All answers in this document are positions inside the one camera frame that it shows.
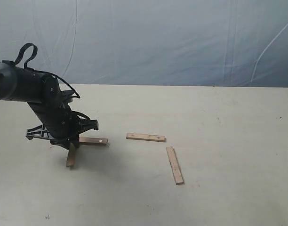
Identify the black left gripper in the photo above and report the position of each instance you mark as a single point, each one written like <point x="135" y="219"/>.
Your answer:
<point x="61" y="125"/>

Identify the wooden stick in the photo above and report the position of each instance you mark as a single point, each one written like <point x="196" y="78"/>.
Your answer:
<point x="146" y="137"/>
<point x="177" y="174"/>

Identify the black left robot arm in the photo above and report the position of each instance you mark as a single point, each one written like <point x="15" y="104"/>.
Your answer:
<point x="41" y="91"/>

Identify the wood block with white dot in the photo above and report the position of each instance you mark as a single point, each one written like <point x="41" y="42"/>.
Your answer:
<point x="93" y="141"/>

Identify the grey backdrop cloth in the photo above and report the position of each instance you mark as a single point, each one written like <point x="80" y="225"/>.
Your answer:
<point x="152" y="42"/>

